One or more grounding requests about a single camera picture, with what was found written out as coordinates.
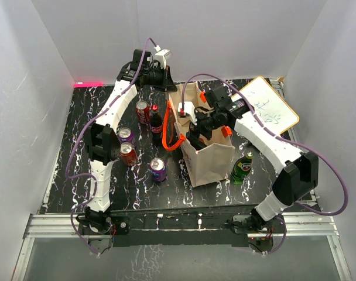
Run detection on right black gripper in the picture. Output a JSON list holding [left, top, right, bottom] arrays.
[[186, 109, 222, 152]]

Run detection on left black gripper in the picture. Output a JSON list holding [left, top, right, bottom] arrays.
[[144, 66, 178, 92]]

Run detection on beige canvas bag orange handles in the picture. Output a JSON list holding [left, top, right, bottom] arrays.
[[162, 83, 235, 187]]

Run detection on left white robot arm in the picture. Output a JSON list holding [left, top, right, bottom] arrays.
[[84, 46, 177, 213]]

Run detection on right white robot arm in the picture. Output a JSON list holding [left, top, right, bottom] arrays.
[[177, 90, 319, 232]]

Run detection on red cola can back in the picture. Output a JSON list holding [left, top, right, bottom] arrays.
[[136, 100, 150, 125]]

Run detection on red cola can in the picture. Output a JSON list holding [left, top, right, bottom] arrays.
[[136, 100, 150, 125], [119, 142, 138, 166]]

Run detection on glass cola bottle red cap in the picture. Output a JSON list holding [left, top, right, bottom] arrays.
[[149, 104, 163, 146]]

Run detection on green glass bottle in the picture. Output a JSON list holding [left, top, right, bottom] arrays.
[[231, 151, 254, 184]]

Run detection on purple soda can front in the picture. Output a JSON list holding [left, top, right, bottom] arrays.
[[150, 157, 167, 182]]

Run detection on purple soda can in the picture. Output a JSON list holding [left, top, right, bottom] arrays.
[[150, 157, 167, 182], [117, 127, 136, 148]]

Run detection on purple soda can left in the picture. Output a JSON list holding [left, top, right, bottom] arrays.
[[117, 127, 136, 148]]

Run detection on pink marker strip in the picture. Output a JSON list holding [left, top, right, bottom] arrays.
[[74, 82, 104, 88]]

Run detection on red cola can left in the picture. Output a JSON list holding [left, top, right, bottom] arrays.
[[119, 142, 138, 166]]

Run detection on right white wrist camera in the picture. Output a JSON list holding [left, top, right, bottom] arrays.
[[177, 101, 197, 125]]

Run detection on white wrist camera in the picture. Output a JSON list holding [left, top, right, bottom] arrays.
[[155, 49, 172, 69], [177, 101, 197, 125]]

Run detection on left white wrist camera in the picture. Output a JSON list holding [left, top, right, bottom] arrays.
[[155, 49, 172, 69]]

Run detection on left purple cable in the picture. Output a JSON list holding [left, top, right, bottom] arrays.
[[65, 37, 161, 255]]

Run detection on purple cable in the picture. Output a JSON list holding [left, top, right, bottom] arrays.
[[65, 37, 161, 255], [180, 73, 350, 255]]

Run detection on white board wooden frame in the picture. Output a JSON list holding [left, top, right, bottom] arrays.
[[240, 76, 300, 135]]

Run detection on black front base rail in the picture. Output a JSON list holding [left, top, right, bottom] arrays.
[[78, 201, 287, 248]]

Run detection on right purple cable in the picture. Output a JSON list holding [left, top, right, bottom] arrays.
[[180, 73, 350, 255]]

